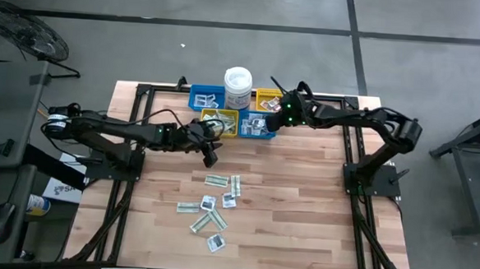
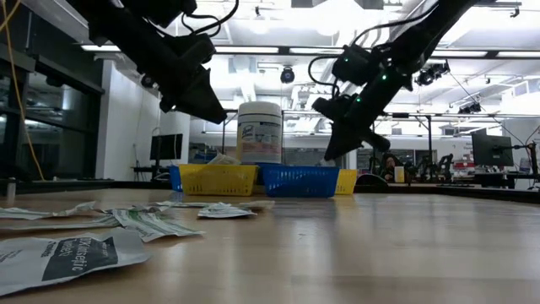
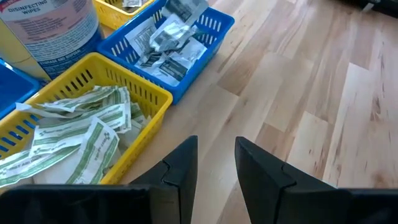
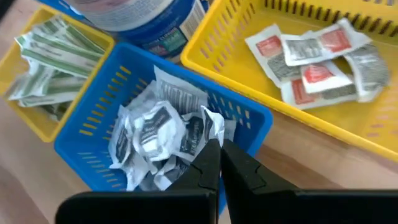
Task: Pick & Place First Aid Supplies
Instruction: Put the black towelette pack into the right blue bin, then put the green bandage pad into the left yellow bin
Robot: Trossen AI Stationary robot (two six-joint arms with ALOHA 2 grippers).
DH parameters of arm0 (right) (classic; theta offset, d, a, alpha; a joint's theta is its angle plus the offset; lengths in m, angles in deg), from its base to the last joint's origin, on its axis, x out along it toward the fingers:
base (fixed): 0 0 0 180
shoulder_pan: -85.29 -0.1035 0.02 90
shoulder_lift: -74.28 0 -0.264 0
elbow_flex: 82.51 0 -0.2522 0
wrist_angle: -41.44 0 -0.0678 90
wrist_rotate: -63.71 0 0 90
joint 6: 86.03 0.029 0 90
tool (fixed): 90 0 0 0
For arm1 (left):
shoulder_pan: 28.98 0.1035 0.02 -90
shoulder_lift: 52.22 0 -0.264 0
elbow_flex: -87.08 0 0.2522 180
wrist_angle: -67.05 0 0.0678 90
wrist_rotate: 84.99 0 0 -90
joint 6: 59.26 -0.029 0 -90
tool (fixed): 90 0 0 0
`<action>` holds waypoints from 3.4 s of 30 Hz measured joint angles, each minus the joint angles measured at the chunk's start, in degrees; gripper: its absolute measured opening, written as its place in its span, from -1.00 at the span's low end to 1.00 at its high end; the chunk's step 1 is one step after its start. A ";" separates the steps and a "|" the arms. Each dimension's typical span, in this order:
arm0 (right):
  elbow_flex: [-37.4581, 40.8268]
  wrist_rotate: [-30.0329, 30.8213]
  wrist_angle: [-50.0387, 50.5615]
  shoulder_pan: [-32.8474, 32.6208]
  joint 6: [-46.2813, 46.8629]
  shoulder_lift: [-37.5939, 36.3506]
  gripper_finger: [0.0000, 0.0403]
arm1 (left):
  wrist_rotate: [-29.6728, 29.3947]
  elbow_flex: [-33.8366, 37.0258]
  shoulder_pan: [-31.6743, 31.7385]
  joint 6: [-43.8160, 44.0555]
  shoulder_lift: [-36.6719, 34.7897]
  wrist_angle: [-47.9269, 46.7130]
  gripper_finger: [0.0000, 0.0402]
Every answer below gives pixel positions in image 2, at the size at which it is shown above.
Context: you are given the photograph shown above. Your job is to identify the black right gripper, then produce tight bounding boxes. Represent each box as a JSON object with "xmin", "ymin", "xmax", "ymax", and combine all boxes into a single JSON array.
[{"xmin": 311, "ymin": 93, "xmax": 392, "ymax": 161}]

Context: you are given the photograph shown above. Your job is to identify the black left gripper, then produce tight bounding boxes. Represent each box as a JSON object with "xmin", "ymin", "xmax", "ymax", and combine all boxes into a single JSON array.
[{"xmin": 137, "ymin": 32, "xmax": 229, "ymax": 125}]

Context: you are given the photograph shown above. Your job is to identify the yellow plastic basket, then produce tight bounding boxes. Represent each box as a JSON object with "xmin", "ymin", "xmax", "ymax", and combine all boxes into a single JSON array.
[
  {"xmin": 335, "ymin": 168, "xmax": 359, "ymax": 196},
  {"xmin": 178, "ymin": 163, "xmax": 259, "ymax": 197}
]

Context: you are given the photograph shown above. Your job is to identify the black computer monitor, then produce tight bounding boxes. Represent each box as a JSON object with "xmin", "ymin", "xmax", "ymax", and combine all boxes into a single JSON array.
[
  {"xmin": 471, "ymin": 133, "xmax": 515, "ymax": 168},
  {"xmin": 149, "ymin": 133, "xmax": 185, "ymax": 162}
]

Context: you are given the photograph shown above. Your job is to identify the blue plastic basket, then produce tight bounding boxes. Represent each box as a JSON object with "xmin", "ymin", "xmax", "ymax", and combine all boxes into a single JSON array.
[
  {"xmin": 168, "ymin": 165, "xmax": 185, "ymax": 193},
  {"xmin": 257, "ymin": 163, "xmax": 341, "ymax": 198}
]

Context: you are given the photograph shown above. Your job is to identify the white disinfecting wipes canister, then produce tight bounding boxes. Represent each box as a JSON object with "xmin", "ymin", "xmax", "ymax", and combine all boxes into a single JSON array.
[{"xmin": 235, "ymin": 100, "xmax": 284, "ymax": 166}]

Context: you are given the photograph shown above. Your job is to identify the black beam with light strips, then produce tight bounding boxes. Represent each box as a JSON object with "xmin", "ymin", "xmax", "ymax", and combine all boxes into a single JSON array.
[{"xmin": 79, "ymin": 43, "xmax": 540, "ymax": 60}]

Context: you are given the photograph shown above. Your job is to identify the background robot arms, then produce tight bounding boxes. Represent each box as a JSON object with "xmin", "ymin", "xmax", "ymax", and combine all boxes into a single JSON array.
[{"xmin": 404, "ymin": 152, "xmax": 456, "ymax": 183}]

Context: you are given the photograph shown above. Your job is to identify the silver metal cylinder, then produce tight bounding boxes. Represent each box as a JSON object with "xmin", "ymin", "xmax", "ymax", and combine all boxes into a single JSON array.
[{"xmin": 5, "ymin": 176, "xmax": 19, "ymax": 200}]

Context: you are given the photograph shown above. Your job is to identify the black ceiling track light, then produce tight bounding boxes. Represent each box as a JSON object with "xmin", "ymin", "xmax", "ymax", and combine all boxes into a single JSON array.
[{"xmin": 480, "ymin": 0, "xmax": 523, "ymax": 19}]

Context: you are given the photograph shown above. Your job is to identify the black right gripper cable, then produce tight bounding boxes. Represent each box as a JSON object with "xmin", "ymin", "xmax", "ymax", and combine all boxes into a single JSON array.
[{"xmin": 307, "ymin": 54, "xmax": 341, "ymax": 97}]

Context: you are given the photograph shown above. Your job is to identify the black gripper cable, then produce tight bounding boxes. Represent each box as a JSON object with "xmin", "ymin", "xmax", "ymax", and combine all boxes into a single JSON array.
[
  {"xmin": 181, "ymin": 0, "xmax": 240, "ymax": 38},
  {"xmin": 307, "ymin": 54, "xmax": 341, "ymax": 97}
]

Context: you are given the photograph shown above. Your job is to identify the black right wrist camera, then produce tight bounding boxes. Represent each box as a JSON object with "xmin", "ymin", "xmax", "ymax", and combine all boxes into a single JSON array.
[{"xmin": 332, "ymin": 44, "xmax": 381, "ymax": 86}]

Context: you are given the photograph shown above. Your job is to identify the black metal stand frame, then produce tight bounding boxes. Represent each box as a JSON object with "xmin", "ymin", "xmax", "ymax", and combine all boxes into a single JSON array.
[{"xmin": 370, "ymin": 111, "xmax": 435, "ymax": 170}]

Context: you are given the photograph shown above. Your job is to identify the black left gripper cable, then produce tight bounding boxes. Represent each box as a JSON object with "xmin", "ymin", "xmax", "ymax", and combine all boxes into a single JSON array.
[{"xmin": 181, "ymin": 0, "xmax": 240, "ymax": 38}]

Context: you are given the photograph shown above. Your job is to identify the black ceiling camera cluster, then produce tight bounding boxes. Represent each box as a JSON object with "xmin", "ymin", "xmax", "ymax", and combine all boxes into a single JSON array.
[
  {"xmin": 457, "ymin": 102, "xmax": 483, "ymax": 116},
  {"xmin": 415, "ymin": 61, "xmax": 451, "ymax": 88}
]

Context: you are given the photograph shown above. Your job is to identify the yellow extension cable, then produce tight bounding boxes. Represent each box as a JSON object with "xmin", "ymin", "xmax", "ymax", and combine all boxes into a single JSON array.
[{"xmin": 0, "ymin": 0, "xmax": 46, "ymax": 182}]

